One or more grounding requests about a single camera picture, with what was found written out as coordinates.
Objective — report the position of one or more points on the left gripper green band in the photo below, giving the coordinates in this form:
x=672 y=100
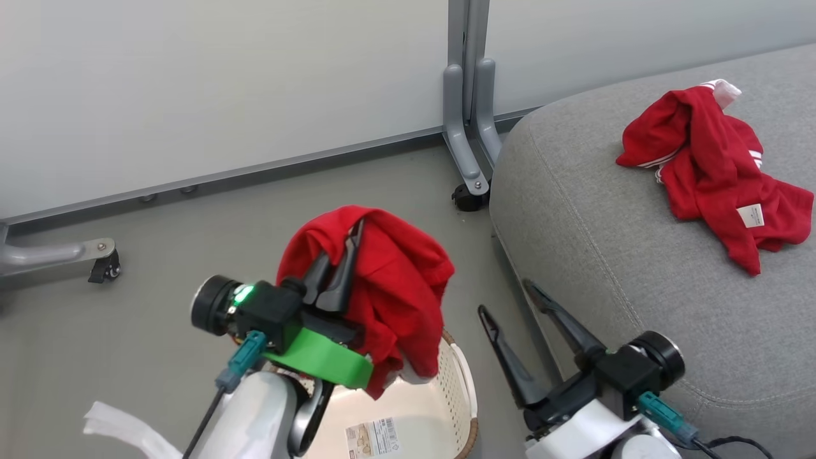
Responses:
x=268 y=312

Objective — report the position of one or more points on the long grey partition foot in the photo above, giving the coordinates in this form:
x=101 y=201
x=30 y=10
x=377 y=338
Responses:
x=44 y=254

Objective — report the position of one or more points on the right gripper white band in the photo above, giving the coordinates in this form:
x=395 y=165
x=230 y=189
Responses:
x=612 y=382

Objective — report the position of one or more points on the grey fabric sofa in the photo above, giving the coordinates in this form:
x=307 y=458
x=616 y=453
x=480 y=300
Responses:
x=605 y=223

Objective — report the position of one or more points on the black caster wheel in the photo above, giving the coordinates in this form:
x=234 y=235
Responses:
x=105 y=268
x=467 y=199

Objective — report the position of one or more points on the small round levelling foot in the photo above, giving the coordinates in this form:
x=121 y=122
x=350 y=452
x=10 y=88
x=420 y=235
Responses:
x=147 y=198

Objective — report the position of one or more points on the grey partition base rail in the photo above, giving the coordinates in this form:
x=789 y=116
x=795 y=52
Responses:
x=223 y=172

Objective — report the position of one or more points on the white cloth strip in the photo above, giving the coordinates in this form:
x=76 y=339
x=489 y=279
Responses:
x=127 y=430

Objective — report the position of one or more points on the grey upright partition foot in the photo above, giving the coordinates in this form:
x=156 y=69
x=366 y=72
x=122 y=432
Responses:
x=486 y=108
x=458 y=127

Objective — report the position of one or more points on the white perforated laundry basket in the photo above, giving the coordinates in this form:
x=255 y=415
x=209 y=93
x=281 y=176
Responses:
x=446 y=395

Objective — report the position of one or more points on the paper label sticker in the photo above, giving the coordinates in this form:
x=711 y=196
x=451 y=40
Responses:
x=373 y=438

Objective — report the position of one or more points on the plain red garment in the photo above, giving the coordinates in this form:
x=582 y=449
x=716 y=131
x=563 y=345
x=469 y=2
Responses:
x=398 y=280

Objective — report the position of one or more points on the red garment with white stripes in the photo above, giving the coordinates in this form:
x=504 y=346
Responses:
x=707 y=172

